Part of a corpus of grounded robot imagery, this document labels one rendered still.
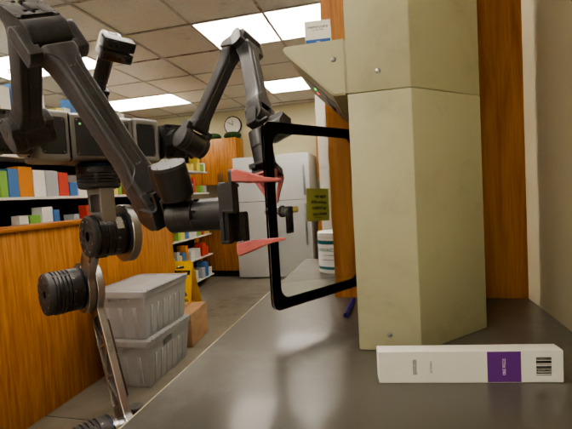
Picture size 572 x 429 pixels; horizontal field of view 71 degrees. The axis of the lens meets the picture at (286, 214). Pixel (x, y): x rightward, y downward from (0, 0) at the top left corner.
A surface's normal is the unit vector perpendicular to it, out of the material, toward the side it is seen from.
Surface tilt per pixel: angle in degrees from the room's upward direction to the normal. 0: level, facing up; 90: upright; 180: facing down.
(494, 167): 90
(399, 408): 0
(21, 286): 90
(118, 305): 96
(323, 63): 90
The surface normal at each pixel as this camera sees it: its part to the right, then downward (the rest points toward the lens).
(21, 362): 0.97, -0.04
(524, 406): -0.06, -1.00
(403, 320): -0.24, 0.07
